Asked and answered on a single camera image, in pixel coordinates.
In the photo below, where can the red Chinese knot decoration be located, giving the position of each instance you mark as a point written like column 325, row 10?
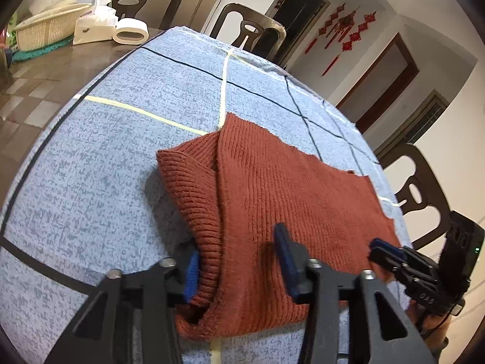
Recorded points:
column 342, row 30

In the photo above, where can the black tracking camera box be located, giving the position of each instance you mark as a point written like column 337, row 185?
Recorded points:
column 464, row 240

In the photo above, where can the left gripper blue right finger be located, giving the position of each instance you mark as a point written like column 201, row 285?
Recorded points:
column 293, row 259

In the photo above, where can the person's right hand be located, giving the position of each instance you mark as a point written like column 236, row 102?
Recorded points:
column 435, row 326

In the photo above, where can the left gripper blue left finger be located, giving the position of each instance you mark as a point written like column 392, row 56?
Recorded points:
column 191, row 277

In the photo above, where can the cream woven basket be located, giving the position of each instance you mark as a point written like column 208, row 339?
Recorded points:
column 49, row 27

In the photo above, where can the dark chair right side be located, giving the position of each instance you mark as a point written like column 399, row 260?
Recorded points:
column 420, row 190

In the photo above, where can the white tissue box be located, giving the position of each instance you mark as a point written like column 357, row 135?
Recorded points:
column 98, row 24

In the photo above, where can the white tape roll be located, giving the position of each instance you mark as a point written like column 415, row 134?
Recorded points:
column 130, row 31

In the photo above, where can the dark chair at far end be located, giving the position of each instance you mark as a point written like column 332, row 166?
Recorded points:
column 252, row 27

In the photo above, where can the rust red knit sweater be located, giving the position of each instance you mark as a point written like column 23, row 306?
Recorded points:
column 232, row 187

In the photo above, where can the blue checked table cloth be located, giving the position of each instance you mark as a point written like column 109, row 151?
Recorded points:
column 88, row 197

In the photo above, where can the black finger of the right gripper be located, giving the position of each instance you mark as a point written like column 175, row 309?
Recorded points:
column 387, row 256

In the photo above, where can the teal crochet mat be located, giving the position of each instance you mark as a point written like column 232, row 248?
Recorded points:
column 21, row 56

